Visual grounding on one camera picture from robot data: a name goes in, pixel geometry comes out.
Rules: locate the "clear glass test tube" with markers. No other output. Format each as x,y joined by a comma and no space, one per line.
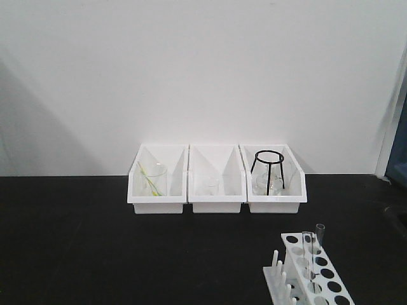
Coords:
319,241

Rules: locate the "white test tube rack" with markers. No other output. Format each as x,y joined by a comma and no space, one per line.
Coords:
287,283

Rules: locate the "grey pegboard drying rack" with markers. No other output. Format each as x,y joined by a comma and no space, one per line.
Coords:
396,167

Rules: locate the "white middle storage bin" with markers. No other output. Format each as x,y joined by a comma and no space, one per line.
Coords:
223,162

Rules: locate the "white storage bin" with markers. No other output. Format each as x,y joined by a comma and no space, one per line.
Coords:
175,158
223,162
295,191

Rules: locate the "small clear glass beaker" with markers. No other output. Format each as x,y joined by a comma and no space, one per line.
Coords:
212,186

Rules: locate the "white left storage bin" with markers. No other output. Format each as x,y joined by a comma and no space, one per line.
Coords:
175,158

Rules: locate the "large clear glass beaker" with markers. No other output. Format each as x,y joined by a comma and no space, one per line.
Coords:
157,172

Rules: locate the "yellow green stirring rod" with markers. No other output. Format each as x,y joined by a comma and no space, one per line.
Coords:
153,190

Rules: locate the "clear glass flask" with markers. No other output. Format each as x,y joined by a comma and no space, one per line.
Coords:
268,187

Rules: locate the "white right storage bin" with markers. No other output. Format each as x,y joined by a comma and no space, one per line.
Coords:
295,191

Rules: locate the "black wire tripod stand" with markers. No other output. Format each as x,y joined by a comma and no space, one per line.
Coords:
270,161

